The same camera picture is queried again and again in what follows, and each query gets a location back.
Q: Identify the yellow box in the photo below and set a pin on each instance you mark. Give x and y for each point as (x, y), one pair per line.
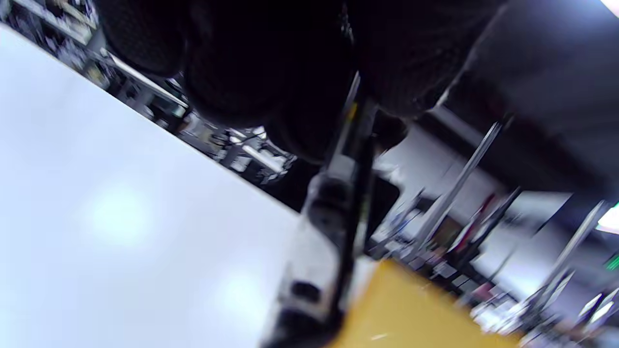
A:
(411, 314)

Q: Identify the person's left hand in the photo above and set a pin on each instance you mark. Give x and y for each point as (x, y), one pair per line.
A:
(271, 58)

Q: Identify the white and black headset device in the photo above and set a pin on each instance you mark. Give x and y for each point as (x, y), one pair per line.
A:
(319, 251)

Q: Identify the silver metal pole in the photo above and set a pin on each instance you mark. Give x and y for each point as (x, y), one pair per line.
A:
(459, 183)
(570, 251)

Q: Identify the ceiling light panel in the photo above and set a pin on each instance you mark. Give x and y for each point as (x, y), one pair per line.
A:
(610, 220)
(611, 6)

